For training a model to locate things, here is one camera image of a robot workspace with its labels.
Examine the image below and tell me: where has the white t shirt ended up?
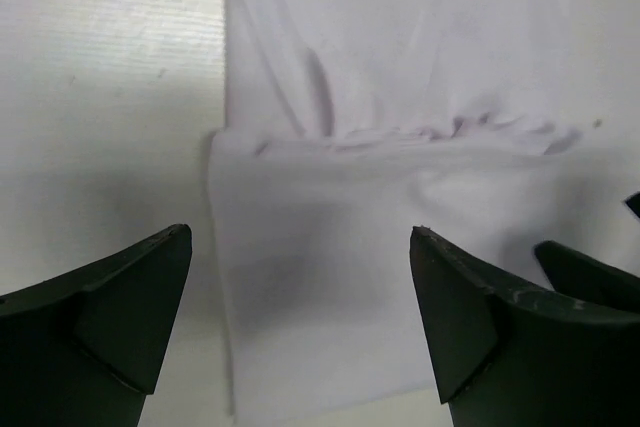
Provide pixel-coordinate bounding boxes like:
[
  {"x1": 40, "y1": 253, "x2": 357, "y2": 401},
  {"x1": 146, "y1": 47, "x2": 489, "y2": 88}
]
[{"x1": 209, "y1": 0, "x2": 639, "y2": 426}]

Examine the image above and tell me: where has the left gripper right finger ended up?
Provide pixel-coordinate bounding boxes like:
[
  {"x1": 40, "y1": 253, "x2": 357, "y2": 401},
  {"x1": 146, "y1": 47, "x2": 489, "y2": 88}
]
[{"x1": 410, "y1": 227, "x2": 639, "y2": 426}]

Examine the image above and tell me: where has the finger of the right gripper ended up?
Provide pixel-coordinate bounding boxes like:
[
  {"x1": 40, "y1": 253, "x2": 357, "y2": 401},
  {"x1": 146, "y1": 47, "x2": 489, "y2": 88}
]
[{"x1": 533, "y1": 241, "x2": 639, "y2": 310}]

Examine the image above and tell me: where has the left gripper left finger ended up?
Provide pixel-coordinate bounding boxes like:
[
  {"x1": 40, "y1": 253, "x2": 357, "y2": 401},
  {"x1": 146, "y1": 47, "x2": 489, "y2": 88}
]
[{"x1": 1, "y1": 224, "x2": 192, "y2": 426}]

